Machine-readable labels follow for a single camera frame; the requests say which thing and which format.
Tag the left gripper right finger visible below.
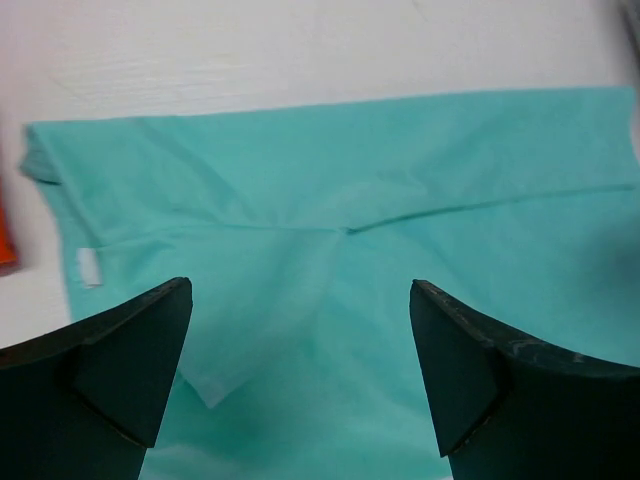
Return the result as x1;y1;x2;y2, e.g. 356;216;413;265
410;280;639;479

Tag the teal t shirt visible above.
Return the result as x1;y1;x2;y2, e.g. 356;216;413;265
21;87;639;479

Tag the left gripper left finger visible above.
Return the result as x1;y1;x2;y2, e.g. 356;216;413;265
1;277;193;479

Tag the folded orange t shirt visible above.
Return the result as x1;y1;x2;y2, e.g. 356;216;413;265
0;182;20;276

